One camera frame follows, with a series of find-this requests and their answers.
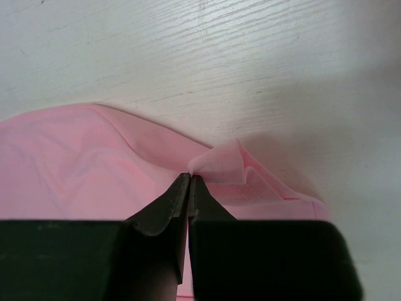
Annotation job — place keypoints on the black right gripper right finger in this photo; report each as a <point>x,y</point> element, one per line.
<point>233,259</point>

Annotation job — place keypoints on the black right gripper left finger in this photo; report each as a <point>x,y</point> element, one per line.
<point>139,258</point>

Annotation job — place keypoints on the pink t shirt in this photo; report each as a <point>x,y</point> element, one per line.
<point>95,162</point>

